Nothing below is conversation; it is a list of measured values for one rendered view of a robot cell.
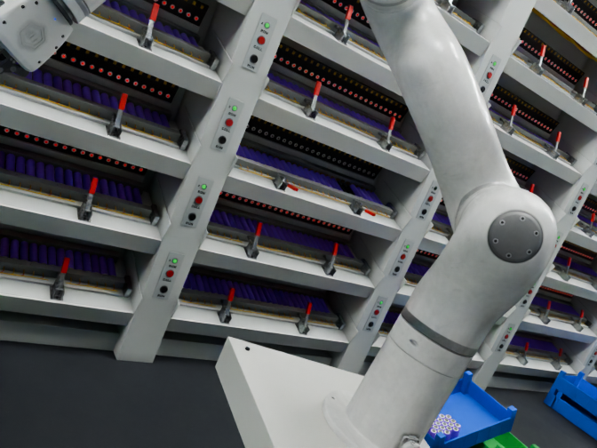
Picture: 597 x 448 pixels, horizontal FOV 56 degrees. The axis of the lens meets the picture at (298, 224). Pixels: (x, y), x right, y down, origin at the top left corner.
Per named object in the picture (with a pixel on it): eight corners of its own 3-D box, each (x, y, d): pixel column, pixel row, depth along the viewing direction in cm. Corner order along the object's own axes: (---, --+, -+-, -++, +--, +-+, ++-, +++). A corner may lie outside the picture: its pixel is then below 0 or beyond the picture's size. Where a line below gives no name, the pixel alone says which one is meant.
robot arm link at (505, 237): (469, 341, 89) (550, 207, 85) (486, 385, 71) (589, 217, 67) (401, 303, 90) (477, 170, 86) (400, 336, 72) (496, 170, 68)
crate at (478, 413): (435, 460, 155) (441, 438, 152) (390, 413, 171) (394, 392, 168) (511, 431, 169) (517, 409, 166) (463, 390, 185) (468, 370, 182)
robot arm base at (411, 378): (456, 488, 83) (521, 384, 80) (357, 472, 74) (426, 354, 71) (392, 406, 99) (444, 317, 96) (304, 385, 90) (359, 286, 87)
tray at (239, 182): (394, 242, 170) (412, 218, 166) (218, 189, 135) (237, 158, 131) (365, 202, 184) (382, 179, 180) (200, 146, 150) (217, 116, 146)
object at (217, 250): (367, 298, 174) (393, 266, 168) (189, 261, 139) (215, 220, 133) (341, 254, 188) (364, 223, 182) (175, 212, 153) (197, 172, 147)
